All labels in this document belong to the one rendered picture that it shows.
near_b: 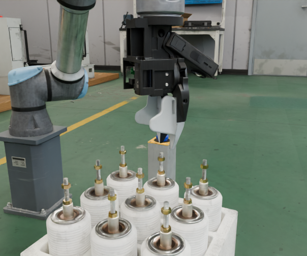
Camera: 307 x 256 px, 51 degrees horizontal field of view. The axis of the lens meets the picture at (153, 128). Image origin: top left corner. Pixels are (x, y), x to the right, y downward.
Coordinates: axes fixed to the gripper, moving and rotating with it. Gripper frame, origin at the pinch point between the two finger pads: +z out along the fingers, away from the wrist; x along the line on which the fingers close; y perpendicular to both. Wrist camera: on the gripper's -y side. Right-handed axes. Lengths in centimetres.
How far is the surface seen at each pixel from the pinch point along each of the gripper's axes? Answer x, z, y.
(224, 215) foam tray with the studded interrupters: -13.3, 28.9, -24.8
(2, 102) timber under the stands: -260, 39, 19
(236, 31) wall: -395, -25, -351
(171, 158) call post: -36.7, 20.1, -21.5
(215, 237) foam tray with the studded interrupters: -5.6, 28.2, -15.8
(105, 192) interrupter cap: -25.7, 21.2, 3.8
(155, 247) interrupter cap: 0.5, 20.9, 3.1
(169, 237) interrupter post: 1.1, 19.2, 0.4
